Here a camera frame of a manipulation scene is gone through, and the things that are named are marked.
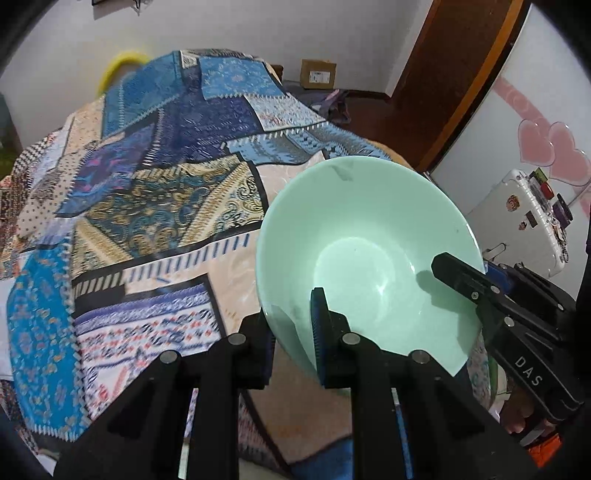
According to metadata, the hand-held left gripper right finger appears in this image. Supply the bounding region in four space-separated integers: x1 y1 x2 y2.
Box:
310 287 539 480

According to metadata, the white suitcase with stickers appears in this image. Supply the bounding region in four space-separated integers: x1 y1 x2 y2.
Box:
464 168 578 278

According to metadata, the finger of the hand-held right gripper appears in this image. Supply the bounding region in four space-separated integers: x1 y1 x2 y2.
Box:
484 262 575 319
431 251 509 324

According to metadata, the green bowl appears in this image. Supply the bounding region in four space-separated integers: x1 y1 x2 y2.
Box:
255 156 486 398

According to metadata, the dark cloth pile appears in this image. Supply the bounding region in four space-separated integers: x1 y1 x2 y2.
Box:
281 78 354 125

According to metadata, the person's right forearm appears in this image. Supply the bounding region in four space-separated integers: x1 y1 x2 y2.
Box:
526 431 564 464

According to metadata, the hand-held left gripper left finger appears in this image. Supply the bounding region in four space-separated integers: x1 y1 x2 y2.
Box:
54 309 278 480

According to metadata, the cardboard box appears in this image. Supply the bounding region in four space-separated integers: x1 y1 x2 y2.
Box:
299 58 338 89

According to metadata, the brown wooden door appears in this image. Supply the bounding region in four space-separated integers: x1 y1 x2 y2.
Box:
390 0 532 174

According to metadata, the white cabinet with pink hearts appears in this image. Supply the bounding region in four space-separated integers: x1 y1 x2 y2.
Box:
429 4 591 241

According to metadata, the patchwork printed tablecloth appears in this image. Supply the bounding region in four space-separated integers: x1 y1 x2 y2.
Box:
0 48 497 480

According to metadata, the person's right hand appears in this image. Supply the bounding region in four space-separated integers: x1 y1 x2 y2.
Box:
501 390 539 435

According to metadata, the yellow hoop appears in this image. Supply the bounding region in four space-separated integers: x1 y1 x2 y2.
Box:
98 50 151 95

